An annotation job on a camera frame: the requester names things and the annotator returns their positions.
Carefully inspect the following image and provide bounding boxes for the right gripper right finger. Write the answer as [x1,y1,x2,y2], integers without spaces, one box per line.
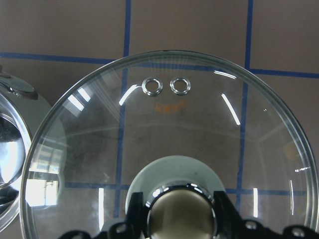
[213,191,319,239]

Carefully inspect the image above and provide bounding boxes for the white cooking pot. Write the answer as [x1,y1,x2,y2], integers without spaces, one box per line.
[0,71,51,231]

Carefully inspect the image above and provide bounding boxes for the glass pot lid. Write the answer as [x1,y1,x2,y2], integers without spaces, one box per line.
[20,51,319,239]

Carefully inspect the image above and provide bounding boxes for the brown paper table mat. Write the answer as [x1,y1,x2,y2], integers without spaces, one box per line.
[0,0,319,239]

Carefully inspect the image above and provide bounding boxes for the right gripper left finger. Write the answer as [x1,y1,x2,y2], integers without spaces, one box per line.
[107,192,145,239]

